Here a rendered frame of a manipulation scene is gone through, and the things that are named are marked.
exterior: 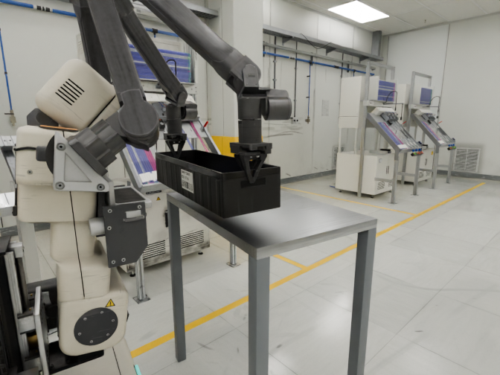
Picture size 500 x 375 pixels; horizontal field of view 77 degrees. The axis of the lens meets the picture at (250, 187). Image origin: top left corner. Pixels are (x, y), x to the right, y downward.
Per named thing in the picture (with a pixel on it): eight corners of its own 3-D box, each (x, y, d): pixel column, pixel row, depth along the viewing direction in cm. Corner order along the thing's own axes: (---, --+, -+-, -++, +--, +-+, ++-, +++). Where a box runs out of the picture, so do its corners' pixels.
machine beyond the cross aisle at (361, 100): (421, 195, 476) (436, 62, 437) (397, 204, 423) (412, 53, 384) (341, 182, 576) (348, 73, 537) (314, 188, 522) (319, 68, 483)
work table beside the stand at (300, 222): (255, 507, 91) (257, 248, 75) (175, 357, 150) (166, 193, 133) (359, 428, 115) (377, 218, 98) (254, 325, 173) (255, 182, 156)
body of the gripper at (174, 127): (178, 137, 130) (177, 118, 128) (187, 138, 122) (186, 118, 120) (163, 138, 127) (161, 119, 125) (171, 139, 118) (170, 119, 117)
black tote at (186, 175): (157, 181, 124) (154, 152, 121) (198, 175, 133) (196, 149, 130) (223, 219, 76) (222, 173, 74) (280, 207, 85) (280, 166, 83)
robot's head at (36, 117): (21, 151, 71) (22, 106, 70) (24, 147, 81) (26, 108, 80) (59, 154, 75) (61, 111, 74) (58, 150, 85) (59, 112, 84)
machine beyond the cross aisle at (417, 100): (453, 183, 569) (469, 72, 530) (437, 190, 516) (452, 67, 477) (380, 174, 669) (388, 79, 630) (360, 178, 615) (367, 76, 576)
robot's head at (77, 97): (27, 100, 67) (76, 50, 70) (32, 105, 84) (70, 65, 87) (88, 144, 74) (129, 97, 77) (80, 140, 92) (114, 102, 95)
